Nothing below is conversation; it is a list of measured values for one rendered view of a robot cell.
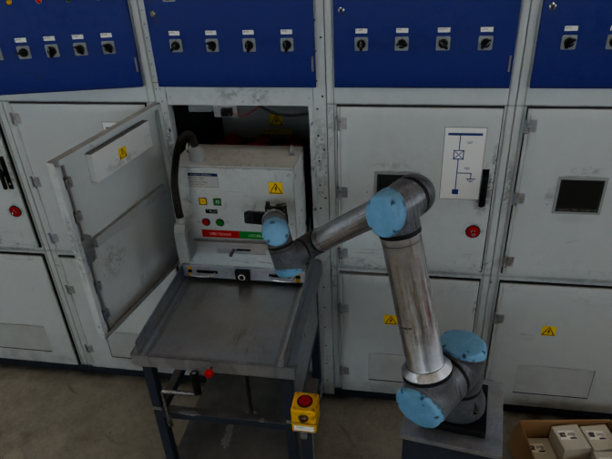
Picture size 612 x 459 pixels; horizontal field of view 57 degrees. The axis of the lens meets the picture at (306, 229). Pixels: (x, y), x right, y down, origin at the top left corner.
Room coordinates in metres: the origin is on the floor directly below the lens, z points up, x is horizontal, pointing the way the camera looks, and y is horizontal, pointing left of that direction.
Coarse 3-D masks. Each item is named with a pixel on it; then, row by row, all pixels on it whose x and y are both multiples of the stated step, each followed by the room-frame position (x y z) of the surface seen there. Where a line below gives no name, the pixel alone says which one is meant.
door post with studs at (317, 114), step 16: (320, 0) 2.12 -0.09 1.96; (320, 16) 2.12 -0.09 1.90; (320, 32) 2.12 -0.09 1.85; (320, 48) 2.12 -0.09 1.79; (320, 64) 2.12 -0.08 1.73; (320, 80) 2.12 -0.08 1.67; (320, 96) 2.12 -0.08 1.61; (320, 112) 2.12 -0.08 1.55; (320, 128) 2.12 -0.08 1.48; (320, 144) 2.12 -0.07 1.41; (320, 160) 2.13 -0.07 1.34; (320, 176) 2.13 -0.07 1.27; (320, 192) 2.13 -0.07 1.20; (320, 208) 2.13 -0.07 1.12; (320, 224) 2.13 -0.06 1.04; (320, 256) 2.13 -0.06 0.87
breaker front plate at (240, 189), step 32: (192, 192) 2.03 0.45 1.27; (224, 192) 2.01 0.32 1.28; (256, 192) 1.98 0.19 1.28; (288, 192) 1.96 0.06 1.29; (192, 224) 2.04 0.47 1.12; (224, 224) 2.01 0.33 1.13; (256, 224) 1.98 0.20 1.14; (288, 224) 1.96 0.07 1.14; (224, 256) 2.01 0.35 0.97; (256, 256) 1.99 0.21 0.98
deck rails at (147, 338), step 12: (312, 264) 2.08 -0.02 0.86; (180, 276) 2.02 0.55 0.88; (168, 288) 1.89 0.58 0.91; (180, 288) 1.97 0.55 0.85; (300, 288) 1.93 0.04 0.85; (168, 300) 1.87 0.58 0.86; (300, 300) 1.77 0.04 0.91; (156, 312) 1.75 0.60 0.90; (168, 312) 1.81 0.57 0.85; (300, 312) 1.75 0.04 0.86; (156, 324) 1.73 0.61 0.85; (144, 336) 1.63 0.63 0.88; (156, 336) 1.67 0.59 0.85; (288, 336) 1.63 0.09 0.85; (144, 348) 1.60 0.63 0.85; (288, 348) 1.52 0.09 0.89; (288, 360) 1.50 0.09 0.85
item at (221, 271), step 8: (184, 264) 2.04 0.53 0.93; (192, 264) 2.04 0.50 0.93; (200, 264) 2.03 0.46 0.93; (184, 272) 2.04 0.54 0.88; (200, 272) 2.02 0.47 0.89; (208, 272) 2.02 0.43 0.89; (216, 272) 2.01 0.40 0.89; (224, 272) 2.00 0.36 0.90; (232, 272) 2.00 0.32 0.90; (256, 272) 1.98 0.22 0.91; (264, 272) 1.97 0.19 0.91; (272, 272) 1.96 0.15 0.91; (304, 272) 1.94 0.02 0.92
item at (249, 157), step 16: (208, 144) 2.25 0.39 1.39; (208, 160) 2.07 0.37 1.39; (224, 160) 2.06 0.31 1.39; (240, 160) 2.05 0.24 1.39; (256, 160) 2.05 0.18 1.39; (272, 160) 2.04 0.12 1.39; (288, 160) 2.03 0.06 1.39; (304, 176) 2.17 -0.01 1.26; (304, 192) 2.15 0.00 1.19; (304, 208) 2.13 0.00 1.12; (304, 224) 2.11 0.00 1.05
